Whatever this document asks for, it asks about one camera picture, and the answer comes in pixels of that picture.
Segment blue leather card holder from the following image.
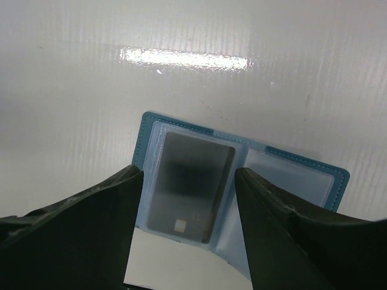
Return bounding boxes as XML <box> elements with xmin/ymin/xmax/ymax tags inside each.
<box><xmin>132</xmin><ymin>112</ymin><xmax>350</xmax><ymax>277</ymax></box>

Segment dark grey credit card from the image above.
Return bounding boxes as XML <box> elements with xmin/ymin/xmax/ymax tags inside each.
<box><xmin>146</xmin><ymin>132</ymin><xmax>236</xmax><ymax>243</ymax></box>

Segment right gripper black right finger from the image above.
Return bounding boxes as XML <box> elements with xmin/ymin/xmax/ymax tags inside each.
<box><xmin>235</xmin><ymin>168</ymin><xmax>386</xmax><ymax>289</ymax></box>

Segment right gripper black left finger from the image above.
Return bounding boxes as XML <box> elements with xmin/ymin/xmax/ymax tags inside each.
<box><xmin>1</xmin><ymin>165</ymin><xmax>144</xmax><ymax>289</ymax></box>

